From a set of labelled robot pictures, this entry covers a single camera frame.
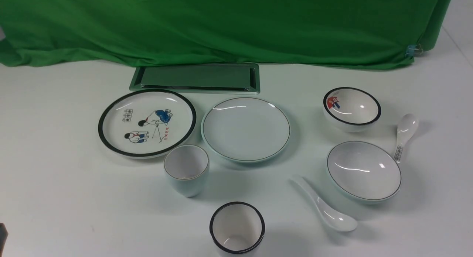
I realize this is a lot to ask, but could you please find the pale green cup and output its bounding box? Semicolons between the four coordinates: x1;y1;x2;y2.
163;145;210;198

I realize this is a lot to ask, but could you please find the pale green shallow bowl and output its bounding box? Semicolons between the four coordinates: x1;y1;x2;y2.
326;141;402;205

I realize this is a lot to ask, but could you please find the plain white ceramic spoon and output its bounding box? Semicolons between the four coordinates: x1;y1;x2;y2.
290;175;358;232

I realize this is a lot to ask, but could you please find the pale green plain plate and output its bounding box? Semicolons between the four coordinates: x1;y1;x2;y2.
201;97;291;163

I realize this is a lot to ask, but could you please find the black-rimmed illustrated plate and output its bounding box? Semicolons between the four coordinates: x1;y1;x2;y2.
98;89;197;159

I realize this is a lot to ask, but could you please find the black-rimmed white cup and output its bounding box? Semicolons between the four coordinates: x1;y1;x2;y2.
208;201;266;257

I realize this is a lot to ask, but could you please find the small black-rimmed illustrated bowl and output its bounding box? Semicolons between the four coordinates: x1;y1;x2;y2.
323;87;382;133

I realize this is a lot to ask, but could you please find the green backdrop cloth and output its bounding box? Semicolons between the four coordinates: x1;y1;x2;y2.
0;0;451;70

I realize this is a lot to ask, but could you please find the white spoon with label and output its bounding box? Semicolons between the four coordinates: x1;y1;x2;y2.
393;113;419;163

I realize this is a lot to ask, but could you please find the blue binder clip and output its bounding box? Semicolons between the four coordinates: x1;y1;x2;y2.
404;44;424;57

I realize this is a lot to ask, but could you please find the dark object at left edge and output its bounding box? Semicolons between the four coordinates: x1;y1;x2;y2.
0;223;8;257

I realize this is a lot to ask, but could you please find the metal table cable hatch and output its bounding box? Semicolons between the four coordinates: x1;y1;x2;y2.
129;63;261;95

